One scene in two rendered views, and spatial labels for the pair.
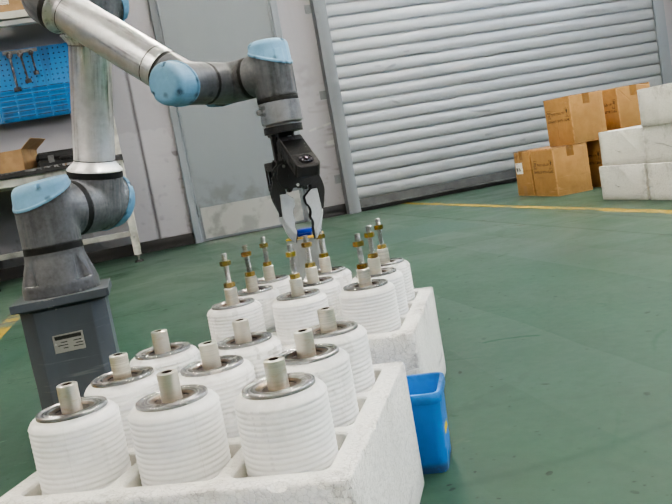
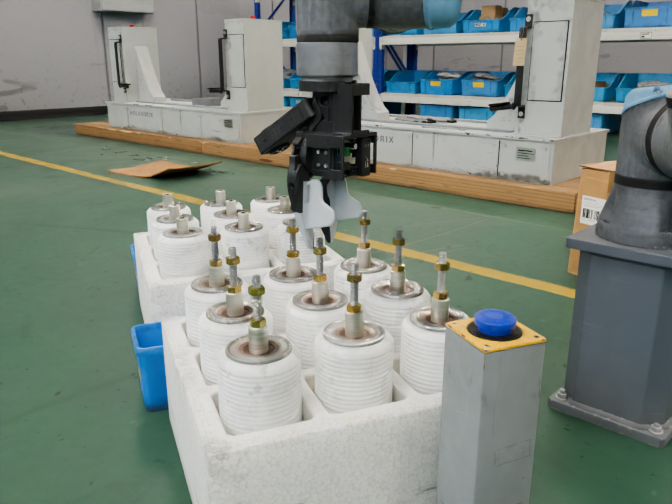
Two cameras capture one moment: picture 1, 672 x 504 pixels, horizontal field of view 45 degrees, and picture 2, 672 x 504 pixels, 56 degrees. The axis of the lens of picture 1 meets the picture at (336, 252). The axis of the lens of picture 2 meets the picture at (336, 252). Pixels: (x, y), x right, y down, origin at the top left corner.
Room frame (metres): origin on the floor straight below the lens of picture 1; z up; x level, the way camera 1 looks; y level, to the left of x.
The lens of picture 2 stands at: (2.16, -0.39, 0.57)
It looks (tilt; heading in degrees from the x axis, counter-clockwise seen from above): 17 degrees down; 146
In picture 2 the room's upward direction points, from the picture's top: straight up
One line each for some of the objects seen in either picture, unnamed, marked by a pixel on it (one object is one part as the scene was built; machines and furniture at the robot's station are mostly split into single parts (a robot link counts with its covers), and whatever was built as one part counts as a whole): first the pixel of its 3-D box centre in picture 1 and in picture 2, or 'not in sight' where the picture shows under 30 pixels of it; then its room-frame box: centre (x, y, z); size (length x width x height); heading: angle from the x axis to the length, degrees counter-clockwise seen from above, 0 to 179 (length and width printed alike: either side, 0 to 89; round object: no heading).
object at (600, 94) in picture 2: not in sight; (594, 86); (-1.08, 4.35, 0.36); 0.50 x 0.38 x 0.21; 103
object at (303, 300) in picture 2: (313, 282); (320, 300); (1.48, 0.05, 0.25); 0.08 x 0.08 x 0.01
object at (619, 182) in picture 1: (654, 176); not in sight; (4.20, -1.71, 0.09); 0.39 x 0.39 x 0.18; 14
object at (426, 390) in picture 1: (350, 430); (222, 355); (1.19, 0.03, 0.06); 0.30 x 0.11 x 0.12; 78
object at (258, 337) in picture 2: (383, 256); (258, 338); (1.57, -0.09, 0.26); 0.02 x 0.02 x 0.03
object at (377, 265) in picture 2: (233, 304); (363, 265); (1.39, 0.19, 0.25); 0.08 x 0.08 x 0.01
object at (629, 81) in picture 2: not in sight; (650, 88); (-0.65, 4.42, 0.36); 0.50 x 0.38 x 0.21; 105
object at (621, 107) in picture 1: (622, 110); not in sight; (5.28, -1.99, 0.45); 0.30 x 0.24 x 0.30; 11
